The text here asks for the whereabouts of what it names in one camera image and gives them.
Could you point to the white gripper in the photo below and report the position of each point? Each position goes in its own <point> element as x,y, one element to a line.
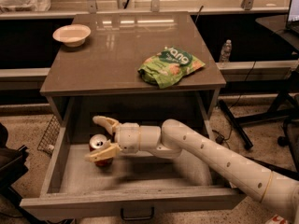
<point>128,138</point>

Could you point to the red coke can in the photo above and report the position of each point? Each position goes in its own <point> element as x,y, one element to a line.
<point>99,142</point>

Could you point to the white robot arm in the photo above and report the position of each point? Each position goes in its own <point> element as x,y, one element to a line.
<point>275,191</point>

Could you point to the open grey top drawer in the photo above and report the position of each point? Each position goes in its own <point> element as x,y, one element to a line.
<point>75,188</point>

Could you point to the grey cabinet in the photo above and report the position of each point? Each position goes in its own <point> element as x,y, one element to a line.
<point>101,77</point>

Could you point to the green chip bag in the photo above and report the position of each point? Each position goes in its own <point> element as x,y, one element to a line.
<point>169,67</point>

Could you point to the black chair on left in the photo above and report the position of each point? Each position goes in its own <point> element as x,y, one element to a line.
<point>12,167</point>

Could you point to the white bowl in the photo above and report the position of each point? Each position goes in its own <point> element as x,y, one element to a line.
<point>72,35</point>

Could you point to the clear water bottle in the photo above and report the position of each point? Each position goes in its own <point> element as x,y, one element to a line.
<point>226,51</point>

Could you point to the wire mesh basket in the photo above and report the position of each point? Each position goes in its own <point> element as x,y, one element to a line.
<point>49,137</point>

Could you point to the black drawer handle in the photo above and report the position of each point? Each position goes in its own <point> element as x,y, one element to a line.
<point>149,216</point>

